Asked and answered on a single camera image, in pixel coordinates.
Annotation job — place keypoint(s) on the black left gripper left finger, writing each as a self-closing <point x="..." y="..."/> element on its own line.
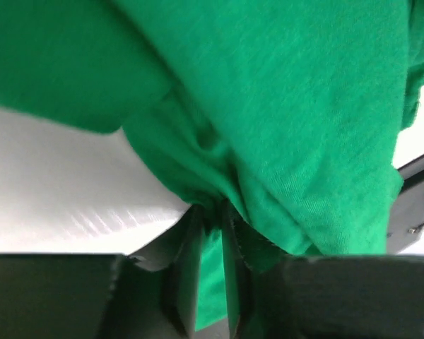
<point x="148" y="294"/>

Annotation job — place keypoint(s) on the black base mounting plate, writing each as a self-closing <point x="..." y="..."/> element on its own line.
<point x="406" y="221"/>

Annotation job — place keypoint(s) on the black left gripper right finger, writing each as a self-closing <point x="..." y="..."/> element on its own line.
<point x="272" y="294"/>

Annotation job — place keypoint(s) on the green t shirt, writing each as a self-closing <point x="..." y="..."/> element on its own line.
<point x="116" y="116"/>

